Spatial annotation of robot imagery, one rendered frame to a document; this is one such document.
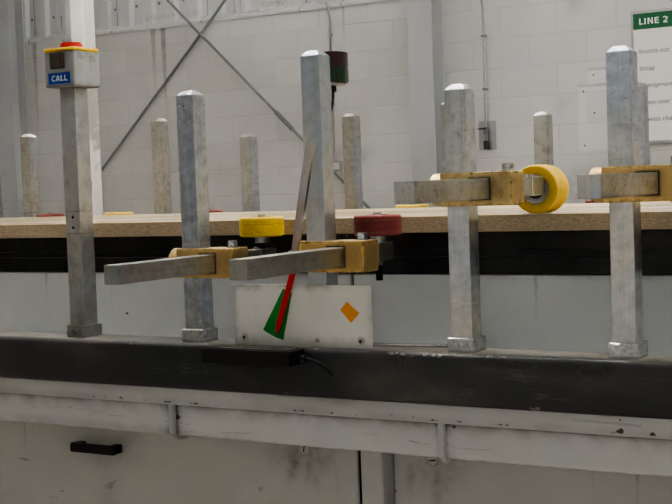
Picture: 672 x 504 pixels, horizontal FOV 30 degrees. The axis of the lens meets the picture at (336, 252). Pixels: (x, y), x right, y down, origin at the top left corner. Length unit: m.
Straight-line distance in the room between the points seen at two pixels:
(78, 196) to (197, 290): 0.31
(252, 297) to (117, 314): 0.53
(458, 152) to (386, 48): 8.20
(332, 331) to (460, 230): 0.27
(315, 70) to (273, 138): 8.57
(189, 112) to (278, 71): 8.44
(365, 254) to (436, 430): 0.30
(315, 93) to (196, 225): 0.32
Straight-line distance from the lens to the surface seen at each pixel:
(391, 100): 10.02
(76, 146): 2.30
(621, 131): 1.80
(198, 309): 2.15
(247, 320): 2.08
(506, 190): 1.85
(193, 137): 2.14
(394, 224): 2.08
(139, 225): 2.47
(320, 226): 2.00
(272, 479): 2.42
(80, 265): 2.31
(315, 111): 2.00
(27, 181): 3.90
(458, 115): 1.89
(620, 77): 1.80
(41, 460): 2.79
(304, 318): 2.02
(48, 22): 12.21
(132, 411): 2.30
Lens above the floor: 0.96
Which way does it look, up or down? 3 degrees down
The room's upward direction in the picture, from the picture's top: 2 degrees counter-clockwise
